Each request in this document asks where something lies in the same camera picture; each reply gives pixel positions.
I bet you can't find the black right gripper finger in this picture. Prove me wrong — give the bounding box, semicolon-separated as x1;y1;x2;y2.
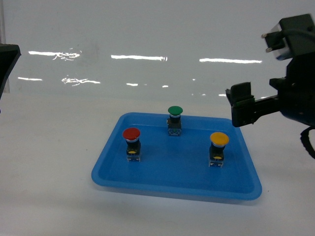
225;82;280;127

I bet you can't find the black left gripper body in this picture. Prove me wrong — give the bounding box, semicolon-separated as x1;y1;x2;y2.
0;44;21;96

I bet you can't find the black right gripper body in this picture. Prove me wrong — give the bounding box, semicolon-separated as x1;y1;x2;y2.
269;53;315;127

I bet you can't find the yellow mushroom push button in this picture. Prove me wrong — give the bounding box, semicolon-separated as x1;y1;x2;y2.
209;132;229;167

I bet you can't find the red mushroom push button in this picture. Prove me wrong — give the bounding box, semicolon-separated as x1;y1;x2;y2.
123;127;141;162

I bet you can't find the green mushroom push button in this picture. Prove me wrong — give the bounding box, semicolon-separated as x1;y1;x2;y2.
167;106;183;136

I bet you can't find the blue plastic tray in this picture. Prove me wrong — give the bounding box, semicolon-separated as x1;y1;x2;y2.
92;113;262;201

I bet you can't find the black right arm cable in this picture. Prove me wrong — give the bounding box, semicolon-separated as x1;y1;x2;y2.
300;125;315;159

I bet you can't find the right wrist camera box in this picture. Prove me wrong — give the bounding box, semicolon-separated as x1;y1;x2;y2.
261;14;315;60

